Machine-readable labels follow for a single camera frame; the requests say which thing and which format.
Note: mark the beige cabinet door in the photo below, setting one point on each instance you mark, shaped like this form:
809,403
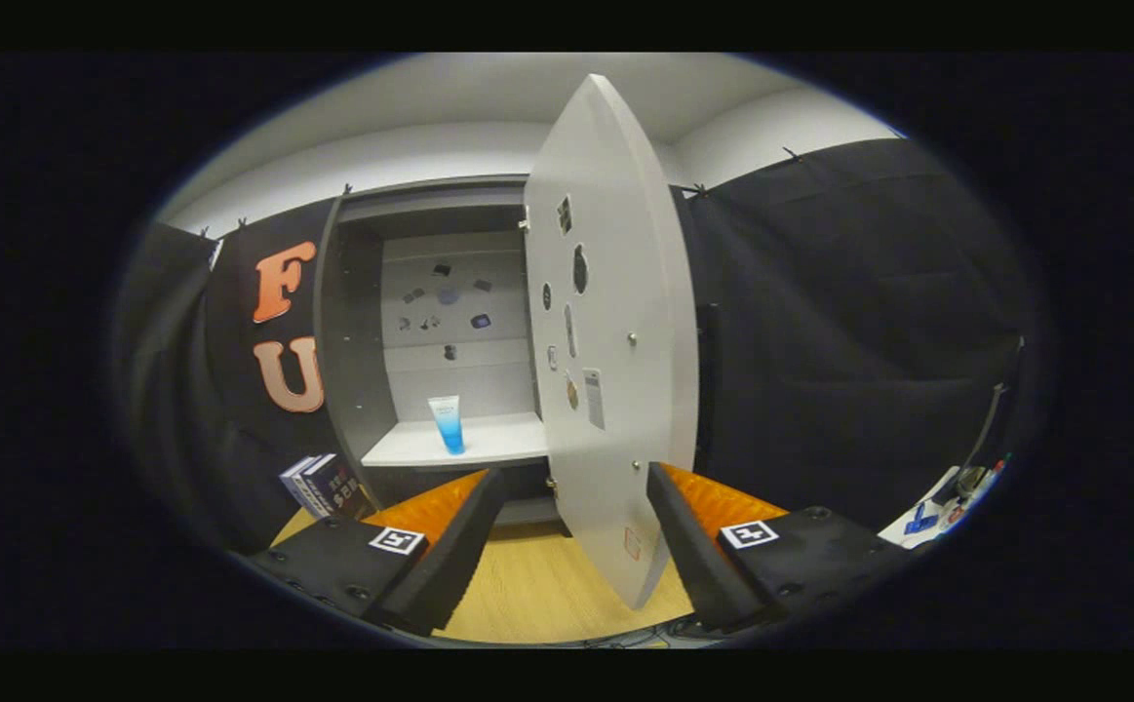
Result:
615,244

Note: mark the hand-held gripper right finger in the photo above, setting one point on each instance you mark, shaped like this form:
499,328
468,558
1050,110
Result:
693,546

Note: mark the grey cabinet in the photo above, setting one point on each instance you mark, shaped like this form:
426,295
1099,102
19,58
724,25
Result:
362,322

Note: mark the small blue object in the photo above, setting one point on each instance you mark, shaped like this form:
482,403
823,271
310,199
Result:
919,520

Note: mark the white side table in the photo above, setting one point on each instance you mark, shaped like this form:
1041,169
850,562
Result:
918,536

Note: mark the blue and white tube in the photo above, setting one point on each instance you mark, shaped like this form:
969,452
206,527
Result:
448,429

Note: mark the black backdrop cloth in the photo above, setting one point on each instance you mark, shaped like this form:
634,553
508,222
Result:
820,341

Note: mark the white cabinet shelf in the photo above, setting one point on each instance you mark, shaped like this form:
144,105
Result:
488,441

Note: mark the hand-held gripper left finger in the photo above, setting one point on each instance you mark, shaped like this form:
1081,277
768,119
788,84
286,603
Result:
457,546

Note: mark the dark-covered book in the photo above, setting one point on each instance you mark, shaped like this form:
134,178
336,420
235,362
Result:
344,485

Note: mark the thin black stand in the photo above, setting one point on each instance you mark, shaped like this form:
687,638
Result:
994,409

